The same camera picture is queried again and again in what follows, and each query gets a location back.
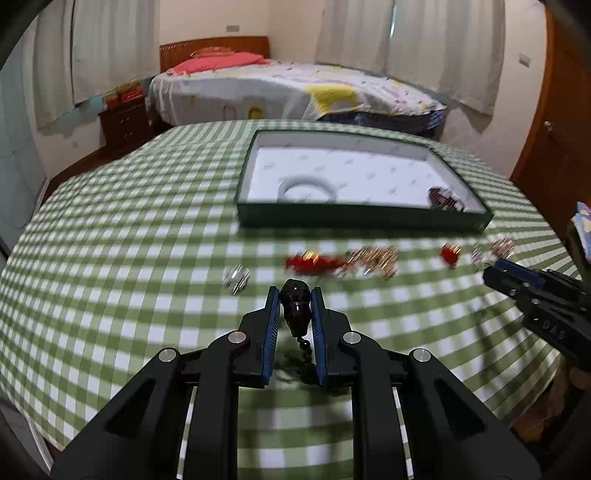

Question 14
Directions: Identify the gold pearl jewelry piece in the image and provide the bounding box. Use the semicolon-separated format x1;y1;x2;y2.
344;247;400;279

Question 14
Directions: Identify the dark wooden nightstand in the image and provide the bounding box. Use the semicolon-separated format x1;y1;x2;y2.
99;99;155;153

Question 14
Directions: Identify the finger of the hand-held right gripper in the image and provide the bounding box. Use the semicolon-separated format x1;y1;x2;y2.
496;258;548;284
482;267;532;303

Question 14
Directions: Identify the white jade bangle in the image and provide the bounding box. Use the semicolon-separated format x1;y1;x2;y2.
278;178;335;204

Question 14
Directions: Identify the patterned blue cloth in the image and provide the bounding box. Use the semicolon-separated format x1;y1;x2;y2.
570;200;591;259

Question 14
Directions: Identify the black beaded pendant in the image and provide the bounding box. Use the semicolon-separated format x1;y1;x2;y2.
274;279;324;393

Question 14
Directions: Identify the green jewelry tray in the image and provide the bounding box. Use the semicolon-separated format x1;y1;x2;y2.
235;130;494;232

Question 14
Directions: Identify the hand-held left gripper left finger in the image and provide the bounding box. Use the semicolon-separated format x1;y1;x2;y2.
51;286;282;480

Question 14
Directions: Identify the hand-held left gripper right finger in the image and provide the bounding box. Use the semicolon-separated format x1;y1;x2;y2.
310;287;540;480

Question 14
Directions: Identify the pink pillow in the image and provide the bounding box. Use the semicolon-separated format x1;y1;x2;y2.
166;52;269;77

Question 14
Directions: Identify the wooden door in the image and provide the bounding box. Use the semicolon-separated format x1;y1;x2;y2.
510;9;591;241

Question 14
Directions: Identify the silver jewelry piece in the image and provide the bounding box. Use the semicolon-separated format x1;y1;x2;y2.
222;265;252;295

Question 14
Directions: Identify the pale pearl jewelry piece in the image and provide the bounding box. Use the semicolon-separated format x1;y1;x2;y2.
490;236;515;260

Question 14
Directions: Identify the glass sliding wardrobe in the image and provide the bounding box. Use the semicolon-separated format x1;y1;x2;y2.
0;41;47;252

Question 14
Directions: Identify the red coral jewelry piece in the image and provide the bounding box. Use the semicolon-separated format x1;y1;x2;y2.
284;251;349;278

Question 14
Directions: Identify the dark red bead bracelet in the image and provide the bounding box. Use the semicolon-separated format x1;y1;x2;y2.
427;186;467;212

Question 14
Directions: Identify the white curtain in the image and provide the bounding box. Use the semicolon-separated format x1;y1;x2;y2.
34;0;77;130
388;0;506;116
316;0;395;72
71;0;162;104

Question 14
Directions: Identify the wooden headboard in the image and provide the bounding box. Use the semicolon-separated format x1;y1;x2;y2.
159;36;271;72

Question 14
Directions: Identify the bed with patterned sheet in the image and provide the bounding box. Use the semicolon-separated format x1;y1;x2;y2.
148;58;448;139

